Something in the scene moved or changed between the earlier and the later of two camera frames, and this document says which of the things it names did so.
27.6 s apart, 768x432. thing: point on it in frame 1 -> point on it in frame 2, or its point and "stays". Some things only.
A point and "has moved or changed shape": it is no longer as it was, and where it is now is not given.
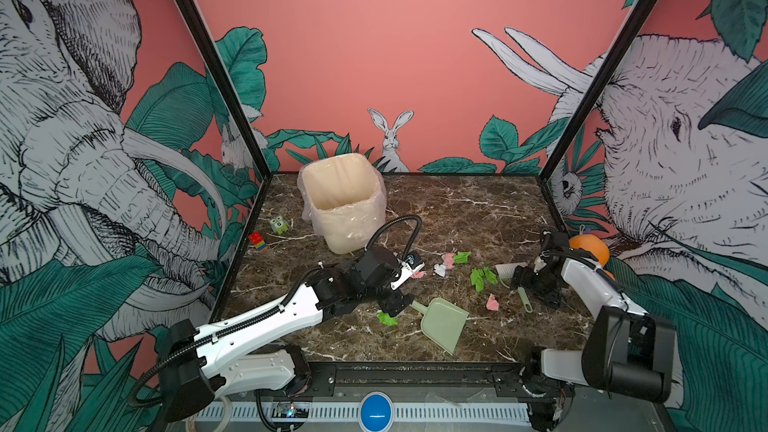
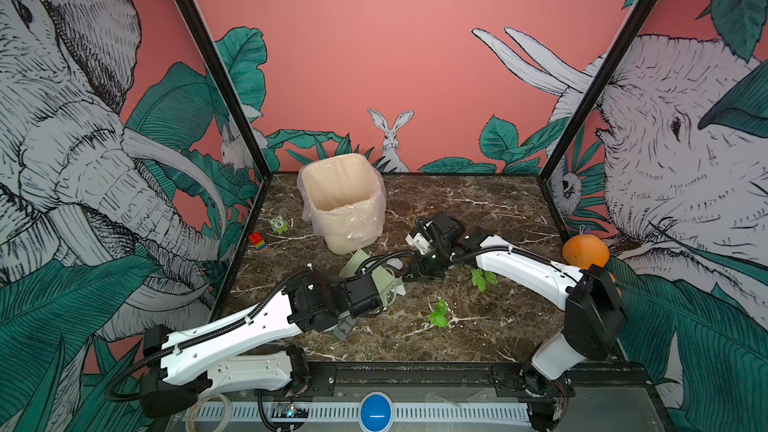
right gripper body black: x=542 y=287 -> x=433 y=264
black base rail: x=430 y=380 stays
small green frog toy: x=279 y=226 stays
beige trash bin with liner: x=344 y=198 stays
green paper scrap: x=477 y=279 stays
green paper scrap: x=386 y=319 -> x=439 y=318
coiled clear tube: x=191 y=422 stays
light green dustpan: x=442 y=322 has moved or changed shape
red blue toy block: x=258 y=241 stays
